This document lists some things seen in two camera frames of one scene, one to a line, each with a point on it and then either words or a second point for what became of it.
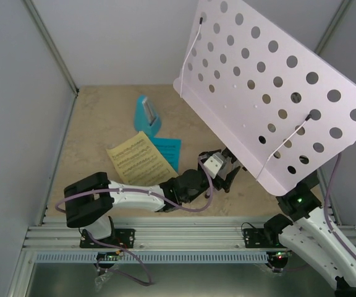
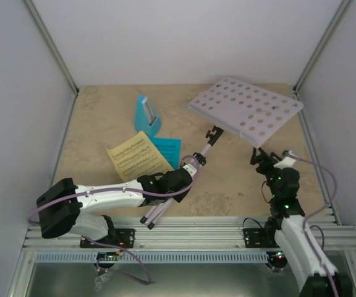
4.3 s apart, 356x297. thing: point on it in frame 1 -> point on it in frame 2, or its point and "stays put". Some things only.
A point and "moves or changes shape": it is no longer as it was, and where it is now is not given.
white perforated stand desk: x=278 y=107 moves or changes shape
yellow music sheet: x=136 y=162 stays put
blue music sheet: x=170 y=148 stays put
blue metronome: x=146 y=119 stays put
